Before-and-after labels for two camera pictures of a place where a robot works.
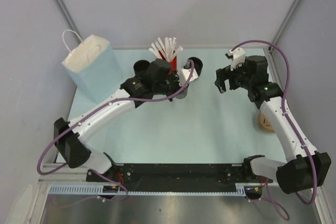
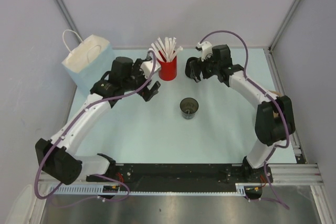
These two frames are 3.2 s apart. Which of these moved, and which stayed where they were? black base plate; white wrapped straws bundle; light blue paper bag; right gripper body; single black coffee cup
Moved: right gripper body; single black coffee cup
Stayed: black base plate; white wrapped straws bundle; light blue paper bag
